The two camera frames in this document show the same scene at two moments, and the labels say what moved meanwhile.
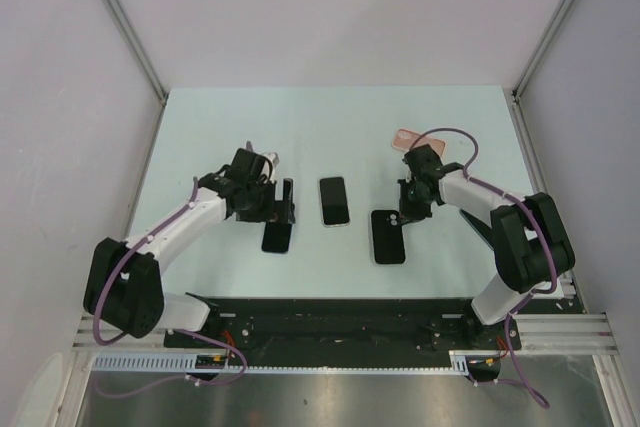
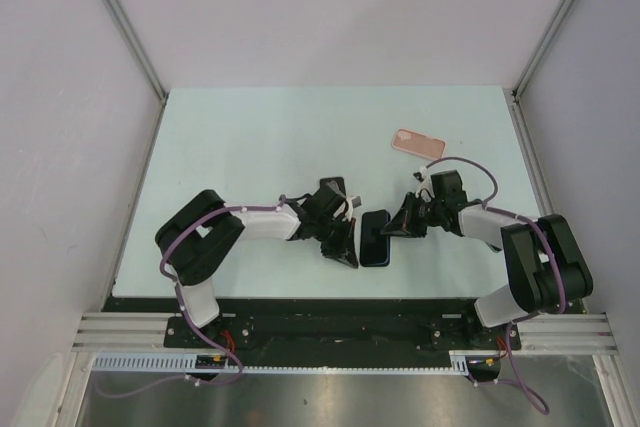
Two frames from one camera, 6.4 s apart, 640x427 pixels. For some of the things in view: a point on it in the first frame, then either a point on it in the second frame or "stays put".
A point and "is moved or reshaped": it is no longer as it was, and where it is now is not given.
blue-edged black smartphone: x=277 y=237 -> x=374 y=246
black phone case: x=387 y=236 is moved or reshaped
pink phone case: x=403 y=141 stays put
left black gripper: x=275 y=210 -> x=344 y=251
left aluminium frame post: x=129 y=33 stays put
